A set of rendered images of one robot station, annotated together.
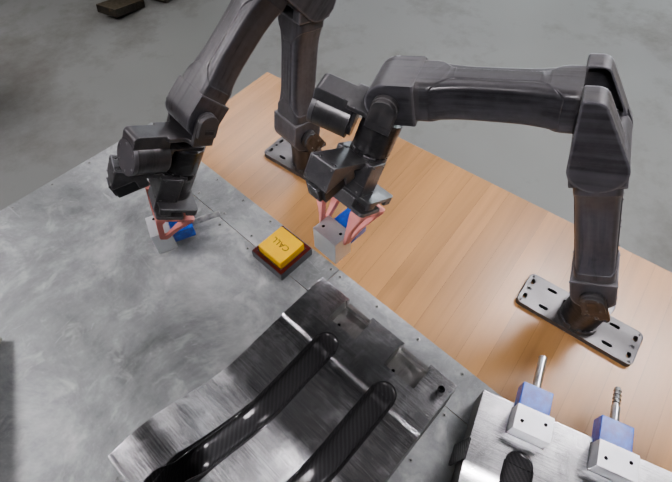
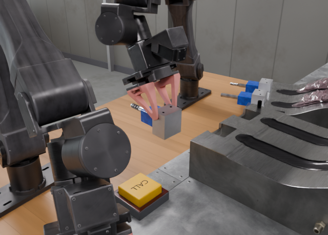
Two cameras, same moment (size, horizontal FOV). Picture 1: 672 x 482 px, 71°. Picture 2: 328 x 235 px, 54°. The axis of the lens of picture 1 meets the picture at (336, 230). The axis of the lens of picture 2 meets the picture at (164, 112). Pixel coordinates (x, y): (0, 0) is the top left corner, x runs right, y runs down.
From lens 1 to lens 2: 81 cm
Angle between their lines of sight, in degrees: 70
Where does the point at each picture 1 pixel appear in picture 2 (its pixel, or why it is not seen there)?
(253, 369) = (277, 170)
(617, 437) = (254, 83)
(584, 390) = (225, 102)
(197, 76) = (42, 52)
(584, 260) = (192, 49)
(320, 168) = (176, 32)
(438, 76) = not seen: outside the picture
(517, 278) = not seen: hidden behind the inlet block
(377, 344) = (237, 122)
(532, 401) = (247, 95)
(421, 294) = (177, 137)
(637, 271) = not seen: hidden behind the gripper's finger
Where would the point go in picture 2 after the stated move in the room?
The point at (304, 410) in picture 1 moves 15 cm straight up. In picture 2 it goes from (294, 147) to (308, 77)
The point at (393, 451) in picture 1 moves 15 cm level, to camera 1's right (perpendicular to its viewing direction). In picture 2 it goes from (297, 121) to (277, 96)
